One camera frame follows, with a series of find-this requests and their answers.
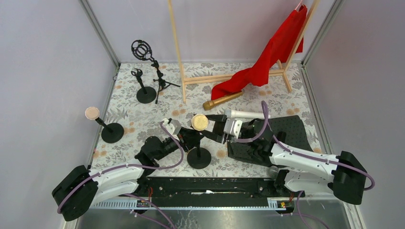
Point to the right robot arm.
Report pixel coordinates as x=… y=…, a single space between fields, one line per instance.
x=283 y=144

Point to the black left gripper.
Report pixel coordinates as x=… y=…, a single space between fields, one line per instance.
x=186 y=137

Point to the pink microphone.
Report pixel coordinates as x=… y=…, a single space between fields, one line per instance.
x=92 y=113

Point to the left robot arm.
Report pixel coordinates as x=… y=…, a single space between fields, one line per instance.
x=83 y=187

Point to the black tripod shock-mount stand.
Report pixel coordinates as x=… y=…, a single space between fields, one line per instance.
x=142 y=51

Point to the grey slotted cable duct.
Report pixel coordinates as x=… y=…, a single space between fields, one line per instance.
x=197 y=202

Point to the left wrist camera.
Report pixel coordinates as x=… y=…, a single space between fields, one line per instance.
x=172 y=126

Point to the wooden rack frame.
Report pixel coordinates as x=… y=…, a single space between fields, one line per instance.
x=281 y=71

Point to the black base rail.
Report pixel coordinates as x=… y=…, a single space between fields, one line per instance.
x=186 y=187

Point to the black cylinder on mat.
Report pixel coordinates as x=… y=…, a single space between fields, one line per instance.
x=280 y=137

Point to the black round-base mic stand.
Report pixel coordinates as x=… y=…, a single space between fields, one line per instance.
x=111 y=133

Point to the dark perforated foam mat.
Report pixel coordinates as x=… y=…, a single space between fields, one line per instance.
x=296 y=137

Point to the red cloth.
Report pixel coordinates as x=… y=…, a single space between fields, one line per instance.
x=278 y=48

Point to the cream yellow microphone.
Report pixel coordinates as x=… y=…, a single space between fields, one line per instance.
x=199 y=122

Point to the white microphone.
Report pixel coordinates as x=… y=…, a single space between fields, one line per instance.
x=234 y=114

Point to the gold microphone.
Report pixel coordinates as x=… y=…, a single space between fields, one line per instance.
x=209 y=105

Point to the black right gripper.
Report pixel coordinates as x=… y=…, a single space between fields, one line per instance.
x=221 y=131

